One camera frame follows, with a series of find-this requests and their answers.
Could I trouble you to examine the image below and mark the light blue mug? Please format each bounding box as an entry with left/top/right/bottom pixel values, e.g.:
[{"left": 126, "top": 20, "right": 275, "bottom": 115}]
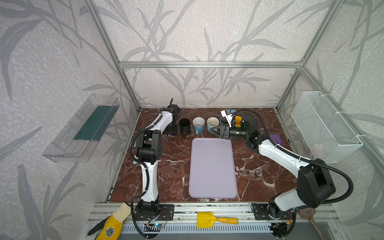
[{"left": 207, "top": 117, "right": 220, "bottom": 131}]

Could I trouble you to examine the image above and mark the black ceramic mug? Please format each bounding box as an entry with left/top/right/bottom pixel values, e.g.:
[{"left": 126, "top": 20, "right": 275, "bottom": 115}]
[{"left": 179, "top": 118, "right": 191, "bottom": 138}]

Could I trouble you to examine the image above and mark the yellow ceramic mug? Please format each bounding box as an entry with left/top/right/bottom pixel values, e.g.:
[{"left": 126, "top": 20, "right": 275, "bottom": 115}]
[{"left": 235, "top": 116, "right": 243, "bottom": 127}]

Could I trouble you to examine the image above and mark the teal blue mug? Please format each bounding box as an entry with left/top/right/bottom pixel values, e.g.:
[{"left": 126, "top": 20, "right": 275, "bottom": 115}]
[{"left": 193, "top": 117, "right": 205, "bottom": 136}]

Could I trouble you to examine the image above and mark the grey ceramic mug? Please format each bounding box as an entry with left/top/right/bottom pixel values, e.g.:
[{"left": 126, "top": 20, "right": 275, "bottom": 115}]
[{"left": 220, "top": 117, "right": 228, "bottom": 125}]

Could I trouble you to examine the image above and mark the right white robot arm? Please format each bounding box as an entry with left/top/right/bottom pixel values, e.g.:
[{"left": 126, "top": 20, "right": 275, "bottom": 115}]
[{"left": 209, "top": 109, "right": 354, "bottom": 217}]

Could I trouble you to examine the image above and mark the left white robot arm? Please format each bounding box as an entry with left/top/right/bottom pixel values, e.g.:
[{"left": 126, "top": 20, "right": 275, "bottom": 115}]
[{"left": 129, "top": 102, "right": 181, "bottom": 216}]

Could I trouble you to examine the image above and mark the purple silicone spatula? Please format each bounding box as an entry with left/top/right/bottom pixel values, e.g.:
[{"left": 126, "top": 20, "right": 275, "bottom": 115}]
[{"left": 270, "top": 134, "right": 283, "bottom": 146}]

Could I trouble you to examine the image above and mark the lavender plastic tray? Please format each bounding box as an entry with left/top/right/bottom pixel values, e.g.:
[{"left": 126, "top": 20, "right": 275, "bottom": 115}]
[{"left": 189, "top": 138, "right": 238, "bottom": 199}]

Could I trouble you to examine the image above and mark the pink object in basket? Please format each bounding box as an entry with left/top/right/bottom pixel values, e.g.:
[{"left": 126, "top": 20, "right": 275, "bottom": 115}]
[{"left": 311, "top": 144, "right": 325, "bottom": 159}]

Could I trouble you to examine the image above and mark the green sponge sheet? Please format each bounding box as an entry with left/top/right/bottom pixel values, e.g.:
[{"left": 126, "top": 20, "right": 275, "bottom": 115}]
[{"left": 74, "top": 106, "right": 119, "bottom": 141}]

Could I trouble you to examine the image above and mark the yellow toy shovel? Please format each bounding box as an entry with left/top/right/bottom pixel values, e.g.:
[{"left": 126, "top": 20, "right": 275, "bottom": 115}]
[{"left": 197, "top": 212, "right": 239, "bottom": 229}]

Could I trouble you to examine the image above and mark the brown slotted spatula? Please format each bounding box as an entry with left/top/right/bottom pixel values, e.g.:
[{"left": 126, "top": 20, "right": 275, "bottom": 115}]
[{"left": 298, "top": 208, "right": 325, "bottom": 240}]

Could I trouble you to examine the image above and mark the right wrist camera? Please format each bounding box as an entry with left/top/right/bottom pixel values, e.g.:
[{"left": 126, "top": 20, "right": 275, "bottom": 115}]
[{"left": 221, "top": 109, "right": 236, "bottom": 128}]

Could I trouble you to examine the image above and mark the white wire basket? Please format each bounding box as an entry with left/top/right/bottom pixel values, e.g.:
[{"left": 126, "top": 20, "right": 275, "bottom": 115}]
[{"left": 291, "top": 91, "right": 364, "bottom": 164}]

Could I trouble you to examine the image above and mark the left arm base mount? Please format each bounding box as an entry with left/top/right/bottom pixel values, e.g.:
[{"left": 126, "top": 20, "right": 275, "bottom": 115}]
[{"left": 134, "top": 204, "right": 175, "bottom": 221}]

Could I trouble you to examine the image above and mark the aluminium cage frame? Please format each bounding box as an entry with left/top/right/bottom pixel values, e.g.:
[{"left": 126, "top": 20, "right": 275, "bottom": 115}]
[{"left": 83, "top": 0, "right": 384, "bottom": 205}]

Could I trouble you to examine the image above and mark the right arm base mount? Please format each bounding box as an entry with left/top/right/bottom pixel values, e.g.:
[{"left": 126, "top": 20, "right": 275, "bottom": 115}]
[{"left": 251, "top": 203, "right": 294, "bottom": 221}]

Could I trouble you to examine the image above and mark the clear plastic wall shelf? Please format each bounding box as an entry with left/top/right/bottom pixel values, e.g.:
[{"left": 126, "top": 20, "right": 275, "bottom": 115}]
[{"left": 43, "top": 94, "right": 120, "bottom": 163}]

